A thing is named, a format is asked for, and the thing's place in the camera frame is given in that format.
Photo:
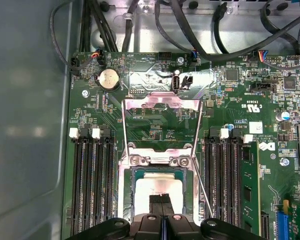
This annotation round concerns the silver CPU with green edge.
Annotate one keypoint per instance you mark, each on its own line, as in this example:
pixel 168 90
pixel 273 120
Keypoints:
pixel 145 195

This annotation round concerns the green RAM stick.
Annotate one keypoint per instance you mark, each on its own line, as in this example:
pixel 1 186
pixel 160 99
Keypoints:
pixel 250 170

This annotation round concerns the black expansion slot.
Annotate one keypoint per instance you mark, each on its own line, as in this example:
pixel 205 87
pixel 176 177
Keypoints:
pixel 265 226

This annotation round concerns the CPU socket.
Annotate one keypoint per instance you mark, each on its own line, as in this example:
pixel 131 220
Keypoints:
pixel 123 190

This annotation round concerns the black open PC case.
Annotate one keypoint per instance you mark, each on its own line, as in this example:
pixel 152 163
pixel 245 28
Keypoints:
pixel 27 125

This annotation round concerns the thin metal locking lever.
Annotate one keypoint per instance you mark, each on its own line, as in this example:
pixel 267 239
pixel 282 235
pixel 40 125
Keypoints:
pixel 202 186

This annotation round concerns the green motherboard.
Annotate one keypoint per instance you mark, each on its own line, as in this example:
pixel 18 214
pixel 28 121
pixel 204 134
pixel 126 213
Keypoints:
pixel 222 105

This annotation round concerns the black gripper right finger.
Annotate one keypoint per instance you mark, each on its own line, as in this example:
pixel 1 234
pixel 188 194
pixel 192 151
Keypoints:
pixel 182 227

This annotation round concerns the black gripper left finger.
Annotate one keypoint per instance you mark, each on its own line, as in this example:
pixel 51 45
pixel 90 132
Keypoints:
pixel 145 227

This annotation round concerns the silver internal USB port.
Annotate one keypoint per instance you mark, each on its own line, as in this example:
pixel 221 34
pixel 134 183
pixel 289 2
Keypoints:
pixel 176 83

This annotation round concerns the blue expansion slot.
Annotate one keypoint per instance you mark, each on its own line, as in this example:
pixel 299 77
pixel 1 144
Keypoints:
pixel 282 221

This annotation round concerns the silver coin cell battery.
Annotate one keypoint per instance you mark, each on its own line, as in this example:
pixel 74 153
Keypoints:
pixel 109 80

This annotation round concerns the black RAM slot white latch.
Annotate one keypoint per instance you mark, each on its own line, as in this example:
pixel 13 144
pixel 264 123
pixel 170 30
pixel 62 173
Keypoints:
pixel 247 138
pixel 222 180
pixel 76 187
pixel 97 187

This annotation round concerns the metal socket cover frame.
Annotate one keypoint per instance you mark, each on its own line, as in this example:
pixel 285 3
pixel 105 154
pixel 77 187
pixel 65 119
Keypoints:
pixel 137 103

